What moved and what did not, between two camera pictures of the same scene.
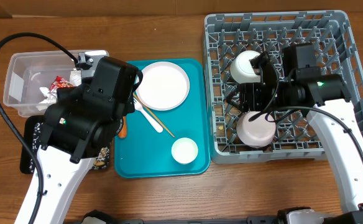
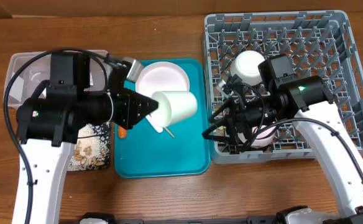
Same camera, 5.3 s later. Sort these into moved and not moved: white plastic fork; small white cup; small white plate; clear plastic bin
Moved: small white cup
Not moved: white plastic fork; small white plate; clear plastic bin
